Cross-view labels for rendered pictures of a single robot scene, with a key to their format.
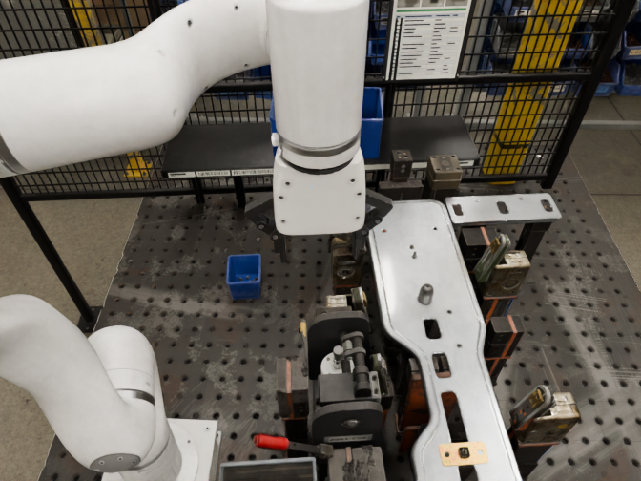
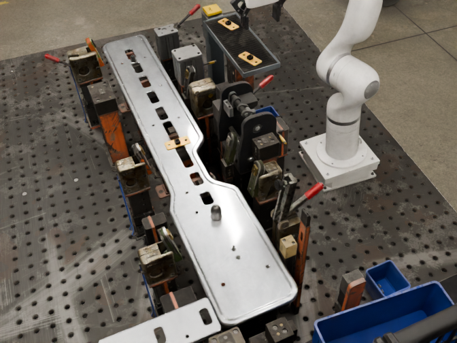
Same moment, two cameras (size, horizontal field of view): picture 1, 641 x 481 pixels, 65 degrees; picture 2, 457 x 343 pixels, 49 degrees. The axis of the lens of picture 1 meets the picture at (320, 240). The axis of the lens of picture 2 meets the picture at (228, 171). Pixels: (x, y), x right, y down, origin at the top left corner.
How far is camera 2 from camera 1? 1.63 m
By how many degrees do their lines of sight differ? 84
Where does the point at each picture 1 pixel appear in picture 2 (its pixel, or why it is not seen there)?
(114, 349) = (356, 67)
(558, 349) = (99, 324)
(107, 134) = not seen: outside the picture
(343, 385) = (243, 100)
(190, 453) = (327, 159)
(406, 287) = (232, 220)
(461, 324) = (187, 206)
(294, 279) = not seen: hidden behind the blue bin
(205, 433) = (326, 171)
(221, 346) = (363, 238)
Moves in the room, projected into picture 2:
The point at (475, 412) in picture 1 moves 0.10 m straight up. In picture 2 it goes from (173, 161) to (168, 139)
